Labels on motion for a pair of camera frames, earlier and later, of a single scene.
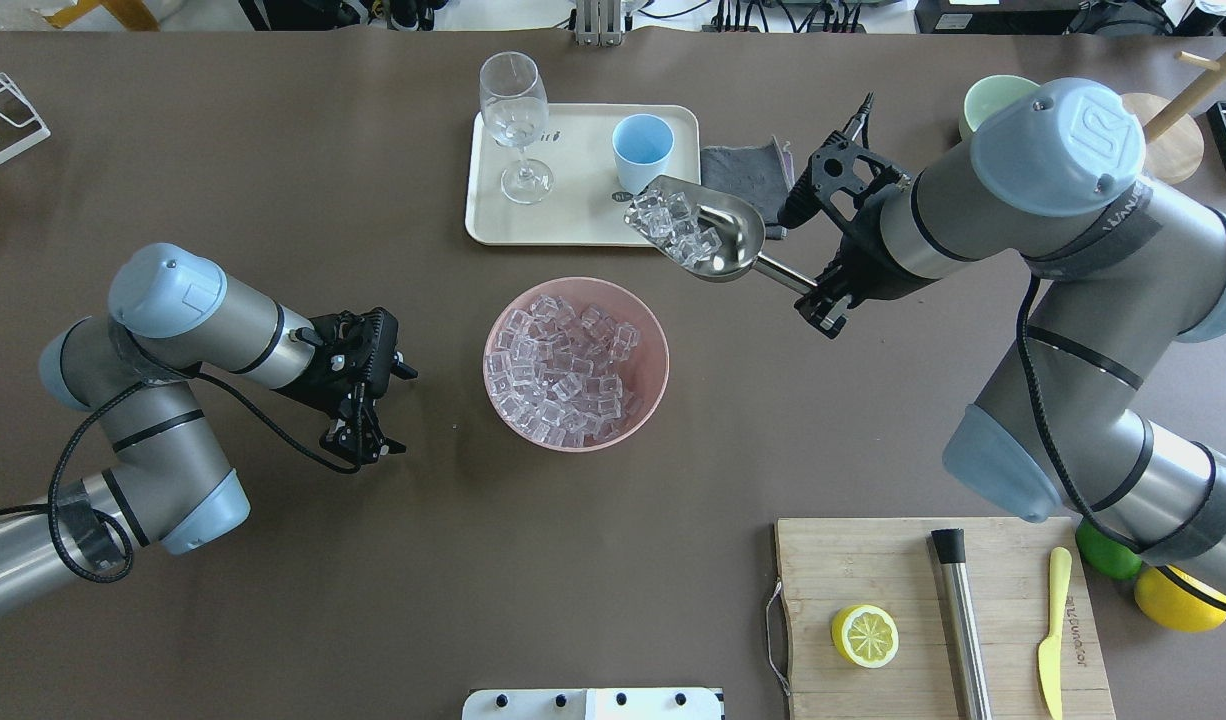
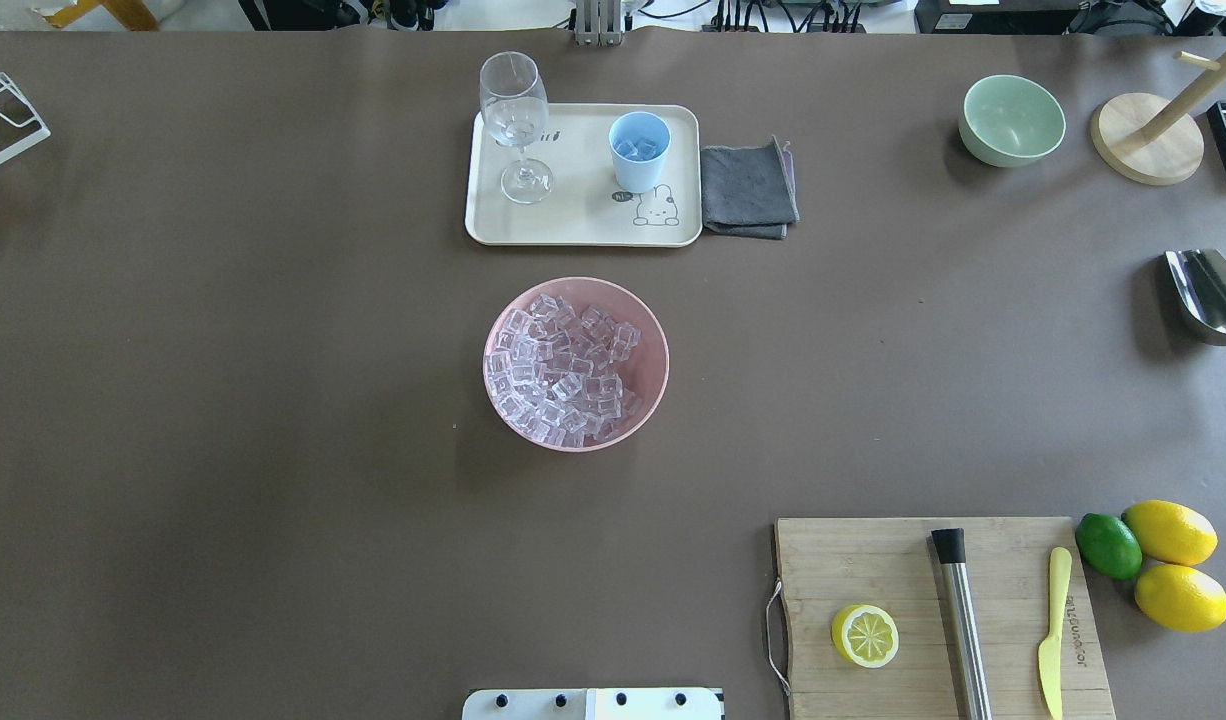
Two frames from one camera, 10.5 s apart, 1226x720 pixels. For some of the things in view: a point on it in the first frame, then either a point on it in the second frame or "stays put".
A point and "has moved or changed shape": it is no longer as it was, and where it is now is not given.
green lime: [1106, 554] stays put
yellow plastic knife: [1060, 565] stays put
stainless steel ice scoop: [711, 234] has moved or changed shape
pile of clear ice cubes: [557, 372] stays put
